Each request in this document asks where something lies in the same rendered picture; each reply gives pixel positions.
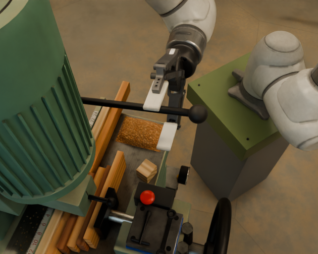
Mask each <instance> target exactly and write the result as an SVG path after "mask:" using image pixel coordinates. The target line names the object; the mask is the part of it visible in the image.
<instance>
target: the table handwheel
mask: <svg viewBox="0 0 318 254"><path fill-rule="evenodd" d="M231 218H232V206H231V202H230V200H229V199H228V198H221V199H219V201H218V203H217V205H216V208H215V211H214V214H213V218H212V220H211V224H210V228H209V232H208V236H207V240H206V243H205V244H204V245H202V244H198V243H195V242H192V244H191V245H189V254H227V250H228V244H229V237H230V229H231Z"/></svg>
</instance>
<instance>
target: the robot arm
mask: <svg viewBox="0 0 318 254"><path fill-rule="evenodd" d="M145 1H146V2H147V3H148V4H149V5H150V6H151V7H152V8H153V9H154V10H155V11H156V12H157V13H158V14H159V15H160V17H161V18H162V19H163V21H164V23H165V25H166V27H167V29H168V31H169V33H170V35H169V39H168V42H167V44H166V47H165V50H166V53H165V54H164V55H163V56H162V57H161V58H160V59H159V60H158V61H157V62H156V63H155V64H154V65H153V69H154V70H156V73H151V74H150V78H151V79H155V80H153V83H152V85H151V88H150V90H149V93H148V96H147V98H146V101H145V103H144V106H143V109H144V110H150V111H159V110H160V107H161V104H162V102H163V99H164V96H165V93H166V90H167V88H168V93H167V95H168V96H169V104H168V107H176V108H183V102H184V97H185V93H186V90H185V89H184V86H185V84H186V79H187V78H189V77H191V76H192V75H193V74H194V73H195V70H196V67H197V65H198V64H199V63H200V62H201V60H202V57H203V53H204V50H205V48H206V44H207V43H208V42H209V40H210V38H211V36H212V33H213V30H214V27H215V23H216V16H217V9H216V3H215V0H145ZM303 55H304V52H303V48H302V45H301V43H300V41H299V40H298V38H296V37H295V36H294V35H293V34H291V33H289V32H286V31H275V32H272V33H270V34H268V35H266V36H264V37H263V38H262V39H261V40H260V41H259V42H258V43H257V44H256V45H255V47H254V48H253V50H252V52H251V54H250V56H249V59H248V62H247V65H246V68H245V71H241V70H239V69H234V70H233V72H232V75H233V76H234V77H235V78H236V79H237V80H238V81H239V83H238V84H236V85H235V86H234V87H231V88H229V90H228V95H229V96H231V97H234V98H236V99H237V100H238V101H240V102H241V103H243V104H244V105H245V106H247V107H248V108H249V109H251V110H252V111H254V112H255V113H256V114H257V115H258V116H259V117H260V118H261V119H262V120H268V119H269V117H271V119H272V121H273V123H274V124H275V126H276V128H277V129H278V131H279V132H280V134H281V135H282V136H283V138H284V139H285V140H286V141H287V142H289V143H290V144H291V145H292V146H294V147H295V148H298V149H300V150H302V151H312V150H316V149H318V63H317V65H316V66H315V67H314V68H310V69H306V67H305V63H304V59H303ZM165 80H167V81H165ZM171 91H174V93H171ZM180 121H181V116H178V115H170V114H168V115H167V122H165V123H164V126H163V129H162V132H161V135H160V138H159V141H158V144H157V147H156V148H157V150H164V151H170V149H171V146H172V143H173V139H174V136H175V133H176V130H179V128H181V125H180Z"/></svg>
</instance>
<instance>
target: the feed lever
mask: <svg viewBox="0 0 318 254"><path fill-rule="evenodd" d="M81 100H82V103H83V104H88V105H96V106H104V107H112V108H120V109H129V110H137V111H146V112H154V113H162V114H170V115H178V116H186V117H189V119H190V120H191V121H192V122H193V123H196V124H200V123H203V122H205V121H206V119H207V117H208V111H207V109H206V107H204V106H203V105H201V104H195V105H193V106H191V108H190V109H186V108H176V107H168V106H161V107H160V110H159V111H150V110H144V109H143V106H144V104H142V103H133V102H124V101H116V100H106V99H98V98H89V97H81Z"/></svg>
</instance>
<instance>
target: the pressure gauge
mask: <svg viewBox="0 0 318 254"><path fill-rule="evenodd" d="M189 170H190V167H188V166H184V165H182V166H181V168H180V172H179V174H178V175H177V183H180V184H184V185H186V183H187V180H188V175H189Z"/></svg>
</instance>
